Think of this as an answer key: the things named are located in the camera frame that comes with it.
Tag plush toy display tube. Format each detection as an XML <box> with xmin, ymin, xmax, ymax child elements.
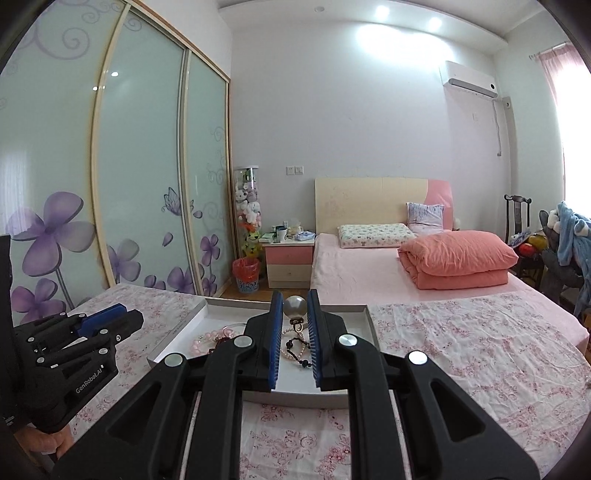
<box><xmin>232</xmin><ymin>165</ymin><xmax>264</xmax><ymax>262</ymax></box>

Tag floral glass sliding wardrobe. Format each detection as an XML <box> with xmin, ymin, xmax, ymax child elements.
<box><xmin>0</xmin><ymin>0</ymin><xmax>232</xmax><ymax>326</ymax></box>

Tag white wall air conditioner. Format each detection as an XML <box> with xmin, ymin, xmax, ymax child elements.
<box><xmin>438</xmin><ymin>60</ymin><xmax>502</xmax><ymax>100</ymax></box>

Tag black bead necklace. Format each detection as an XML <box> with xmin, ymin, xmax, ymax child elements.
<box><xmin>283</xmin><ymin>337</ymin><xmax>314</xmax><ymax>372</ymax></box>

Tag pink and cream nightstand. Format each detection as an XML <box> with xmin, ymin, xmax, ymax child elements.
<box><xmin>262</xmin><ymin>237</ymin><xmax>317</xmax><ymax>290</ymax></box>

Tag pink curtain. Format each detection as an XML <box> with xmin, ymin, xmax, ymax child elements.
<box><xmin>530</xmin><ymin>42</ymin><xmax>591</xmax><ymax>204</ymax></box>

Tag person's left hand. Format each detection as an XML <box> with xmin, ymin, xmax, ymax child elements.
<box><xmin>11</xmin><ymin>424</ymin><xmax>73</xmax><ymax>463</ymax></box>

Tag cream and pink headboard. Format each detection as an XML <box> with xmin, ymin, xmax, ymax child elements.
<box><xmin>314</xmin><ymin>177</ymin><xmax>454</xmax><ymax>234</ymax></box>

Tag lilac print pillow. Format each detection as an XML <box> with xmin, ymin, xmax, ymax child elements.
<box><xmin>406</xmin><ymin>202</ymin><xmax>446</xmax><ymax>234</ymax></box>

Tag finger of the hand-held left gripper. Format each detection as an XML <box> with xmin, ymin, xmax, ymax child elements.
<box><xmin>28</xmin><ymin>309</ymin><xmax>145</xmax><ymax>371</ymax></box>
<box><xmin>13</xmin><ymin>303</ymin><xmax>129</xmax><ymax>346</ymax></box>

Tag folded coral quilt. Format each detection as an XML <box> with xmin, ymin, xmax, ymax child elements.
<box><xmin>397</xmin><ymin>230</ymin><xmax>520</xmax><ymax>291</ymax></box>

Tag white air conditioner pipe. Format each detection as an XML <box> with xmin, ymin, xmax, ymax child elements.
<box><xmin>492</xmin><ymin>95</ymin><xmax>517</xmax><ymax>195</ymax></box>

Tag floral print pillow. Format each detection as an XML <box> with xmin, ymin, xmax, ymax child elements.
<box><xmin>337</xmin><ymin>222</ymin><xmax>417</xmax><ymax>250</ymax></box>

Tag red mesh waste basket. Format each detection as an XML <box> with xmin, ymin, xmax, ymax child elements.
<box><xmin>232</xmin><ymin>257</ymin><xmax>262</xmax><ymax>294</ymax></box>

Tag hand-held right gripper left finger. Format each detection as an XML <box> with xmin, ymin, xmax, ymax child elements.
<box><xmin>51</xmin><ymin>289</ymin><xmax>284</xmax><ymax>480</ymax></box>

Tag dark wooden chair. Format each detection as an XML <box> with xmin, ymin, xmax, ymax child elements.
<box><xmin>503</xmin><ymin>194</ymin><xmax>535</xmax><ymax>278</ymax></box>

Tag large pearl pendant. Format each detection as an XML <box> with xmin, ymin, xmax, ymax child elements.
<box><xmin>283</xmin><ymin>296</ymin><xmax>308</xmax><ymax>334</ymax></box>

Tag plain pink bed sheet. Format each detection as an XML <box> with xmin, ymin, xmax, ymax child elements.
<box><xmin>308</xmin><ymin>232</ymin><xmax>591</xmax><ymax>354</ymax></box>

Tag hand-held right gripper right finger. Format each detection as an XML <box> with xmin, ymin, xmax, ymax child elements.
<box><xmin>307</xmin><ymin>289</ymin><xmax>540</xmax><ymax>480</ymax></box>

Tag pink bead bracelet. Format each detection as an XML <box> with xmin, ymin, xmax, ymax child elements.
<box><xmin>191</xmin><ymin>324</ymin><xmax>246</xmax><ymax>355</ymax></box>

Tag pink floral bedsheet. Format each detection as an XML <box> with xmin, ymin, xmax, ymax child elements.
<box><xmin>65</xmin><ymin>283</ymin><xmax>591</xmax><ymax>480</ymax></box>

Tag shallow white cardboard tray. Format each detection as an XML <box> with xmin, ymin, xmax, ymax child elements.
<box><xmin>147</xmin><ymin>296</ymin><xmax>380</xmax><ymax>411</ymax></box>

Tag pink pearl bracelet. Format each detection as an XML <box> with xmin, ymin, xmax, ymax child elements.
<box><xmin>281</xmin><ymin>327</ymin><xmax>311</xmax><ymax>363</ymax></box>

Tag colourful toy balls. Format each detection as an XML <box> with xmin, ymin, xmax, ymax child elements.
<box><xmin>513</xmin><ymin>232</ymin><xmax>549</xmax><ymax>258</ymax></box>

